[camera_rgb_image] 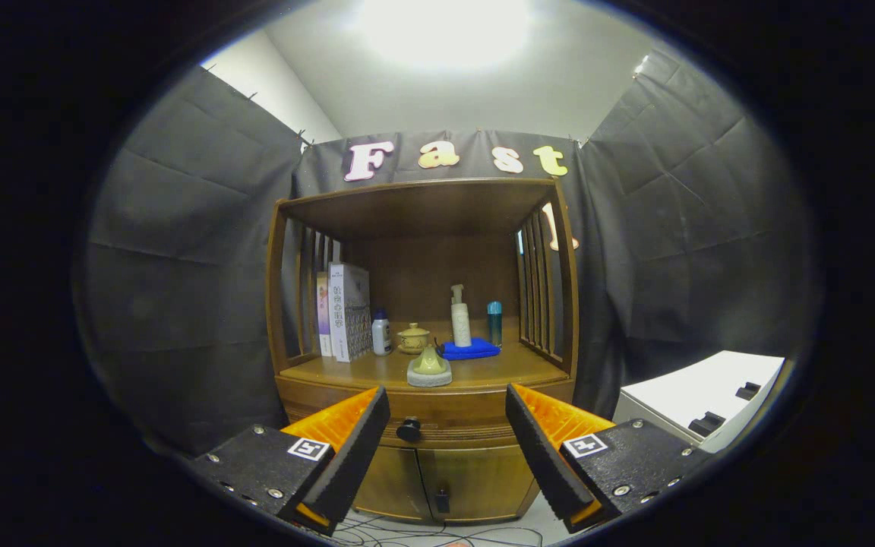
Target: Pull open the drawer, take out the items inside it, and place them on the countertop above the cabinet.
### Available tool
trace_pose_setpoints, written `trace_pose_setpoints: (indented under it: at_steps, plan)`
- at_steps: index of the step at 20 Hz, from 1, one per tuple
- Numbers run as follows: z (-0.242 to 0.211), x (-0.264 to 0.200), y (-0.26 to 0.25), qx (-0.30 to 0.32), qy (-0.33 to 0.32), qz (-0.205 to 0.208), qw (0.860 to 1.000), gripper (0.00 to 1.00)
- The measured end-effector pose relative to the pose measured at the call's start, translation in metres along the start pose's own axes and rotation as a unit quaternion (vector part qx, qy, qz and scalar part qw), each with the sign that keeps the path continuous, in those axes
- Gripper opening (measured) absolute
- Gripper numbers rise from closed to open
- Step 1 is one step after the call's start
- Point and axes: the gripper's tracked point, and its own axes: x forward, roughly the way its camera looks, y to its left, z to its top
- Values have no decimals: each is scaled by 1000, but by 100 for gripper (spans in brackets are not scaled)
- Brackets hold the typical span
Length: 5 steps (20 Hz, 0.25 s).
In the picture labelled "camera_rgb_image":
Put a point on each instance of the blue glass bottle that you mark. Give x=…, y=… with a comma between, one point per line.
x=494, y=327

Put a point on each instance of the blue folded cloth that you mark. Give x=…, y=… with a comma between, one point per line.
x=472, y=350

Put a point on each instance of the thick white book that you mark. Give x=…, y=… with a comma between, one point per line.
x=349, y=311

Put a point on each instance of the white pump bottle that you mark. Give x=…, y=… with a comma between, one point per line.
x=461, y=323

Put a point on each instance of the white bottle with blue cap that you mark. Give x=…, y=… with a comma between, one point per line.
x=381, y=336

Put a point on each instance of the brown wooden cabinet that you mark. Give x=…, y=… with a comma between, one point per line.
x=422, y=209

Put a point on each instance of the wooden countertop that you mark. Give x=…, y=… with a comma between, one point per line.
x=498, y=372

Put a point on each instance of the yellow lidded teacup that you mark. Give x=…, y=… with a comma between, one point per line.
x=413, y=338

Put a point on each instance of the white plastic drawer unit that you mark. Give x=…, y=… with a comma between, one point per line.
x=703, y=391

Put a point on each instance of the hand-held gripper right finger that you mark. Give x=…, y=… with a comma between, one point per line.
x=548, y=463

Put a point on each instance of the green brush with grey sponge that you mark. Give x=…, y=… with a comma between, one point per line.
x=430, y=366

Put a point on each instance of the brown wooden drawer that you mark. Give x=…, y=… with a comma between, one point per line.
x=456, y=406

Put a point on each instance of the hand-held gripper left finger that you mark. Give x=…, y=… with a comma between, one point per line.
x=346, y=463

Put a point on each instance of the wooden cabinet door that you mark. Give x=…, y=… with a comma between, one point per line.
x=483, y=479
x=392, y=486

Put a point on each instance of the thin purple book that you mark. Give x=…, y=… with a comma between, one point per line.
x=323, y=315

